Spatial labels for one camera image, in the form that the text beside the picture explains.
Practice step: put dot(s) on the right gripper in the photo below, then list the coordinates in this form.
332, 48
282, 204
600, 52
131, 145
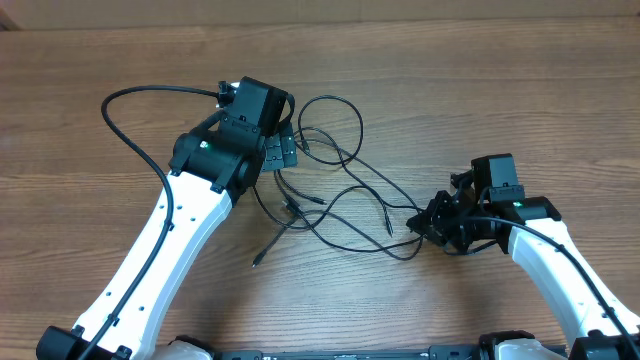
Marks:
430, 224

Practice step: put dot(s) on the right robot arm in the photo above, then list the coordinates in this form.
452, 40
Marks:
490, 207

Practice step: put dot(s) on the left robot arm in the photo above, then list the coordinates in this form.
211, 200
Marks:
212, 166

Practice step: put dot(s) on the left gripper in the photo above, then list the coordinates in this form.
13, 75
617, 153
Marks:
281, 151

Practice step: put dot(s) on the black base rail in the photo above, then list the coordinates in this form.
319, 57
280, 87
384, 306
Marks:
516, 344

